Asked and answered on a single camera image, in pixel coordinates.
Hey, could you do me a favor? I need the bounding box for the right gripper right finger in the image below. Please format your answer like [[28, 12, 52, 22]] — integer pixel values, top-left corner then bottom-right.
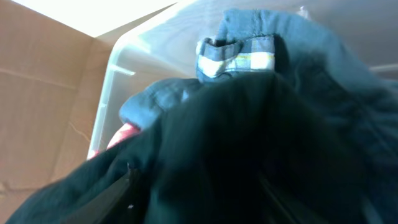
[[258, 174, 329, 224]]

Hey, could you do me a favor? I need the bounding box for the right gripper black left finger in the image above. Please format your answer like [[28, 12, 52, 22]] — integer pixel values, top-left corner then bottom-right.
[[62, 169, 140, 224]]

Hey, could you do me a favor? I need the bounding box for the coral pink shirt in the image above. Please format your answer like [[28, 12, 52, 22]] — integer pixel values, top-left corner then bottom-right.
[[106, 123, 141, 150]]

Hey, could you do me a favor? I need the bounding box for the navy garment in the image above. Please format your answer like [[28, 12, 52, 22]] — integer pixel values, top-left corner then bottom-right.
[[9, 74, 397, 223]]

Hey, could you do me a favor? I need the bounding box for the blue shirt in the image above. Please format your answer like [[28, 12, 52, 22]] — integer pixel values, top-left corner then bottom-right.
[[119, 8, 398, 175]]

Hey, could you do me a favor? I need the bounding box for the clear plastic storage bin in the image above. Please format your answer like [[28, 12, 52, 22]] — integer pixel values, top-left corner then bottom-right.
[[88, 0, 397, 157]]

